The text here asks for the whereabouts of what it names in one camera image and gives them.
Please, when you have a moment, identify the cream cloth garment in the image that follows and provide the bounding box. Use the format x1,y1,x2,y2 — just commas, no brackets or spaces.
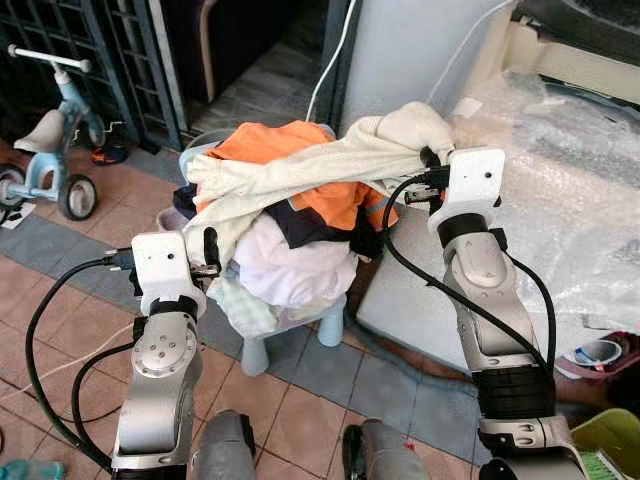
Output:
184,101,457,269

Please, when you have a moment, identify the white grey washing machine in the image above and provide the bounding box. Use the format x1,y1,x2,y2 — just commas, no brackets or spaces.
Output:
340,0,640,353

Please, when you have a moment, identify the pink plastic basin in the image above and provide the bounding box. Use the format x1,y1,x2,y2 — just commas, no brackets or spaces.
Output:
158,204,193,234

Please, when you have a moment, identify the green checked cloth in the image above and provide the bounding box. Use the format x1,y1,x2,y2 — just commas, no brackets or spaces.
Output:
212,274,283,338

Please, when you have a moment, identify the white lavender garment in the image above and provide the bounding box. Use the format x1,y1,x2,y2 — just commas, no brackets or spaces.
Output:
231,213,360,310

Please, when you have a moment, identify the orange garment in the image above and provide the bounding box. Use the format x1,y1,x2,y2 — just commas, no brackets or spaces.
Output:
193,120,401,234

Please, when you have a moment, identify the dark navy garment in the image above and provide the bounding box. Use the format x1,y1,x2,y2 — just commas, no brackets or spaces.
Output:
172,183,386,251

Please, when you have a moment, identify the light blue plastic stool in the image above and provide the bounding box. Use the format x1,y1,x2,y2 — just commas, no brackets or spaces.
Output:
238,292,349,378

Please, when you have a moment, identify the clear bubble wrap sheet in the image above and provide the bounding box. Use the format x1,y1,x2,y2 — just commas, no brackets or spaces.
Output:
445,68,640,336

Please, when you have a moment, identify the orange black shoe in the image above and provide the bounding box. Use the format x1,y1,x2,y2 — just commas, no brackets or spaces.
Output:
90,144,130,168

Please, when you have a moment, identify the light blue child tricycle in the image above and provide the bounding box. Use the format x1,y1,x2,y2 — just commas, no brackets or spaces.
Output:
0,44,127,222

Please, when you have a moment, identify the grey left robot leg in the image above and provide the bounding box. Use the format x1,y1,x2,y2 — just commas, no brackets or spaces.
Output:
189,409,258,480

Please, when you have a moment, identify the grey robot leg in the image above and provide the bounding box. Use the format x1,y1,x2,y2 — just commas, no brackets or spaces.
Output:
189,409,258,480
342,418,459,480

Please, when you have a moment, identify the wooden chair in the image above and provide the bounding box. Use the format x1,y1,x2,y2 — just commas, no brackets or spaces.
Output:
194,0,301,105

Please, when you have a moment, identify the black metal gate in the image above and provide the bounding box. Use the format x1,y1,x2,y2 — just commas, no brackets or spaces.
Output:
0,0,187,153

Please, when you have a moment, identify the white round bowl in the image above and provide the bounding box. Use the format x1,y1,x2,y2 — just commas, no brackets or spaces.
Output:
558,337,629,381

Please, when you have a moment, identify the green plastic bin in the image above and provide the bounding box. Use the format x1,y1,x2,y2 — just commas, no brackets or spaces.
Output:
568,407,640,480

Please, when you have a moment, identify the grey right robot leg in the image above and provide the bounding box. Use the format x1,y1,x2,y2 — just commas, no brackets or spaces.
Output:
342,418,459,480

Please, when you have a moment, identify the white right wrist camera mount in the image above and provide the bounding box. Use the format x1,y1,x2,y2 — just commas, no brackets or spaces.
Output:
444,147,507,227

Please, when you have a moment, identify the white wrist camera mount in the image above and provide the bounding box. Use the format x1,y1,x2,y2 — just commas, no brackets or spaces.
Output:
444,147,507,227
131,231,209,318

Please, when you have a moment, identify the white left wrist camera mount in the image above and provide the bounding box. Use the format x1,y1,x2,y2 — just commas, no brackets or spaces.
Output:
131,231,209,318

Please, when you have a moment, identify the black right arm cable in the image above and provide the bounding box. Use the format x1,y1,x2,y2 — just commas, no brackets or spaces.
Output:
381,166,558,373

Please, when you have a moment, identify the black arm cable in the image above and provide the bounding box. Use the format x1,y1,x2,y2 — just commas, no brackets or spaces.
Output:
381,166,558,373
24,250,137,473

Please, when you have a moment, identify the thin white cable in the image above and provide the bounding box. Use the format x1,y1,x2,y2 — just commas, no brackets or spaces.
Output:
424,0,517,107

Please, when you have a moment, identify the thick white cable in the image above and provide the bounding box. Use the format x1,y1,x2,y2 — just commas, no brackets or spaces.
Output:
304,0,359,123

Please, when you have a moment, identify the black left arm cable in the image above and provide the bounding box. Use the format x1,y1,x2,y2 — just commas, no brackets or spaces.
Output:
24,250,137,473

